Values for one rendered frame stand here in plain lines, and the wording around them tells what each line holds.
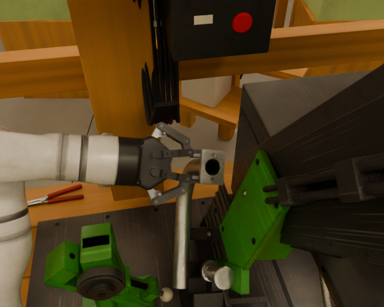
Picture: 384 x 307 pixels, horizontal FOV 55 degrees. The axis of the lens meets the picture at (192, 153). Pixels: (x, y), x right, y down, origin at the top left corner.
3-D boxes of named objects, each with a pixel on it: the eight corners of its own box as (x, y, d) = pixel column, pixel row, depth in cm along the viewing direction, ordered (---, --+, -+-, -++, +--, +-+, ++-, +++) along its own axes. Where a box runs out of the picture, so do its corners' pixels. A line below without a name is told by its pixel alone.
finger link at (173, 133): (156, 126, 57) (185, 149, 58) (163, 117, 57) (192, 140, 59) (152, 127, 59) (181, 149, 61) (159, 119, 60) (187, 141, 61)
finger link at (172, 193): (147, 198, 59) (178, 180, 61) (152, 208, 59) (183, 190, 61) (150, 200, 57) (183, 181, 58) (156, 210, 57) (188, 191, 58)
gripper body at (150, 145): (111, 190, 52) (174, 192, 55) (115, 131, 53) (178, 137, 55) (106, 186, 60) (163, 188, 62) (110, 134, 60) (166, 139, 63)
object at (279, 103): (364, 226, 92) (424, 120, 68) (248, 245, 88) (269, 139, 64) (331, 173, 105) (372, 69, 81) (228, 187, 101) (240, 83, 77)
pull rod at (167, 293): (172, 290, 77) (170, 276, 73) (174, 303, 75) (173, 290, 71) (145, 294, 76) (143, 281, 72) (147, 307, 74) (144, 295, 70)
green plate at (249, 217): (275, 280, 66) (334, 207, 53) (233, 283, 63) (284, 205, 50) (256, 227, 74) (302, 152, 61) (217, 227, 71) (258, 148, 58)
